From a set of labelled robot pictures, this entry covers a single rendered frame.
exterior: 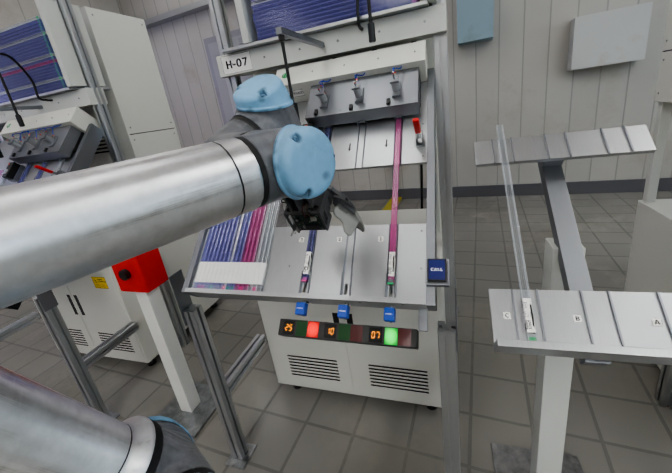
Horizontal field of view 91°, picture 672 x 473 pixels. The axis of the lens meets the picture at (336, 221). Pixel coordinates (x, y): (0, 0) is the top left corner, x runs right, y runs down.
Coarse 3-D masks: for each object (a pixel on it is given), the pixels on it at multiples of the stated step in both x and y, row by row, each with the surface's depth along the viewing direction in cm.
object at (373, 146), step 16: (304, 112) 112; (320, 128) 107; (336, 128) 104; (352, 128) 102; (368, 128) 100; (384, 128) 98; (336, 144) 102; (352, 144) 100; (368, 144) 98; (384, 144) 96; (336, 160) 99; (352, 160) 97; (368, 160) 95; (384, 160) 94; (400, 160) 92; (416, 160) 90
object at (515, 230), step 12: (504, 144) 77; (504, 156) 76; (504, 168) 74; (504, 180) 73; (516, 216) 68; (516, 228) 67; (516, 240) 66; (516, 252) 65; (516, 264) 64; (528, 288) 61; (528, 336) 57
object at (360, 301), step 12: (192, 288) 93; (204, 288) 92; (264, 300) 92; (276, 300) 90; (288, 300) 87; (300, 300) 85; (312, 300) 83; (324, 300) 81; (336, 300) 79; (348, 300) 78; (360, 300) 77; (372, 300) 76; (384, 300) 75; (396, 300) 74; (408, 300) 73; (420, 300) 73
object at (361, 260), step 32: (416, 224) 82; (288, 256) 90; (320, 256) 87; (352, 256) 84; (384, 256) 82; (416, 256) 79; (288, 288) 86; (320, 288) 84; (352, 288) 81; (384, 288) 78; (416, 288) 76
